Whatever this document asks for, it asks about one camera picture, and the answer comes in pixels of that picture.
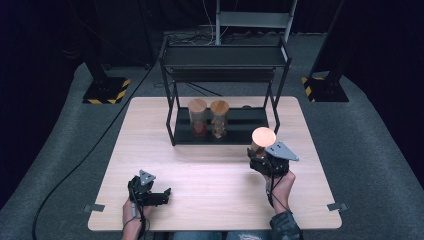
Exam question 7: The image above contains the grey table clamp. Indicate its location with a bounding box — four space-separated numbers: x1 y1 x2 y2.
83 203 106 214
326 201 350 213

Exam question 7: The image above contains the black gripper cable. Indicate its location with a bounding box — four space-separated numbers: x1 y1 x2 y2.
265 173 291 214
128 186 150 240

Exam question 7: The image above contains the grey metal frame stand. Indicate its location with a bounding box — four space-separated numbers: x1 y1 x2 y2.
214 0 299 46

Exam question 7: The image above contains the black metal shelf rack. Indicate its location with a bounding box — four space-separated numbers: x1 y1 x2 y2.
158 34 293 148

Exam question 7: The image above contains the black stand with striped base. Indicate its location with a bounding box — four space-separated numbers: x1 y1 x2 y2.
79 0 132 105
301 0 350 104

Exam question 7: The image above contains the person's right hand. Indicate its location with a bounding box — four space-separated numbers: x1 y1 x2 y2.
264 170 297 215

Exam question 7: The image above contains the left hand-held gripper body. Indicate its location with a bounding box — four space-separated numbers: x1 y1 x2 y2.
127 168 170 207

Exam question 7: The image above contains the person's left hand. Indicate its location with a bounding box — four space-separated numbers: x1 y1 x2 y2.
122 198 155 226

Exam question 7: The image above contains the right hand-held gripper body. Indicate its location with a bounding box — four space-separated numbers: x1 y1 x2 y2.
248 141 300 178

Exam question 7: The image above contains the tangle of floor cables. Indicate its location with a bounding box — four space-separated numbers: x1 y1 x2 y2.
165 24 289 46

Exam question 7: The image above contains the long black floor cable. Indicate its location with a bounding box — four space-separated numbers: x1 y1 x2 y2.
31 54 160 240

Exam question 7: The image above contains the wooden-lid jar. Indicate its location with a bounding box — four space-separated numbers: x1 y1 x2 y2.
209 99 231 140
187 98 209 138
249 126 278 159

